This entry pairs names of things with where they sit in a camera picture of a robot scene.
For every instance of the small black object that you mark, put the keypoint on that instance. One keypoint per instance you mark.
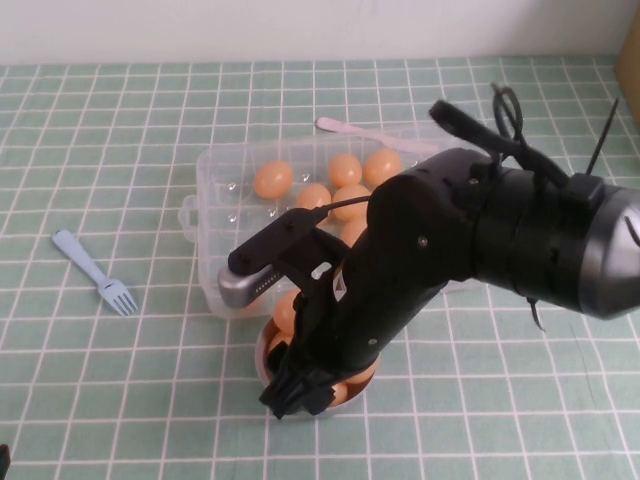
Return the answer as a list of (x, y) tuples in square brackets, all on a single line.
[(4, 457)]

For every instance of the grey round bowl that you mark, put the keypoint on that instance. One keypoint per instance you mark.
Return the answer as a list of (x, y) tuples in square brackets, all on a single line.
[(262, 365)]

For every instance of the black zip tie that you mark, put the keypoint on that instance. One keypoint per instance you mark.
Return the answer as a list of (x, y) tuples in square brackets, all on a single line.
[(602, 135)]

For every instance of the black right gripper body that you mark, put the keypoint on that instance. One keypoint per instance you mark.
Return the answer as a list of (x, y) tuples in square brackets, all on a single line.
[(350, 325)]

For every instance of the green checked tablecloth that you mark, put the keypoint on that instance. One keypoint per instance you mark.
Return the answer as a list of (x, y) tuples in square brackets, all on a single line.
[(150, 400)]

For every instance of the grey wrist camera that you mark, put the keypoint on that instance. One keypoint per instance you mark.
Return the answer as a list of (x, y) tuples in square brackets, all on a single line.
[(240, 290)]

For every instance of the brown cardboard box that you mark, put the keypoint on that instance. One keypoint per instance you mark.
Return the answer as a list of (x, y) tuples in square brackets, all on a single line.
[(631, 70)]

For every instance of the clear plastic egg box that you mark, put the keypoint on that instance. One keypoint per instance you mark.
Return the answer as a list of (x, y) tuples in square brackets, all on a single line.
[(220, 200)]

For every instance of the pink plastic utensil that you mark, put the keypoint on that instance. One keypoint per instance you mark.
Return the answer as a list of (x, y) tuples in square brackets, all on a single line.
[(330, 124)]

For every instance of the light blue plastic fork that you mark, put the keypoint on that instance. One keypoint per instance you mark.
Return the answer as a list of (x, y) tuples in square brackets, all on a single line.
[(75, 250)]

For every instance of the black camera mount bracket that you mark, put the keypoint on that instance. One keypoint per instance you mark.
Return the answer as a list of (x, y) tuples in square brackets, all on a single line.
[(280, 232)]

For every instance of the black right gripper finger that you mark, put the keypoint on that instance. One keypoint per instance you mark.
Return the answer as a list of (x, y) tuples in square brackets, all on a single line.
[(280, 402), (320, 400)]

